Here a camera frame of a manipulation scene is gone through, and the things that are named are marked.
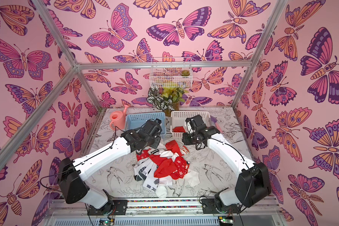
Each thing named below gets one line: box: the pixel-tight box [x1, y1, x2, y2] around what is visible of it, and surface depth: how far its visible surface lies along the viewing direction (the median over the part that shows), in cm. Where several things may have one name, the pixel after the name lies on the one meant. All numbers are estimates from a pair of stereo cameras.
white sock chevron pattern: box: [133, 157, 160, 193], surface depth 83 cm
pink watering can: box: [109, 104, 130, 131], surface depth 102 cm
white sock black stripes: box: [147, 142, 179, 162], surface depth 89 cm
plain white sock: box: [155, 169, 201, 199], surface depth 83 cm
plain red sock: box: [148, 139, 184, 178], surface depth 86 cm
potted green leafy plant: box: [146, 85, 189, 117], surface depth 99 cm
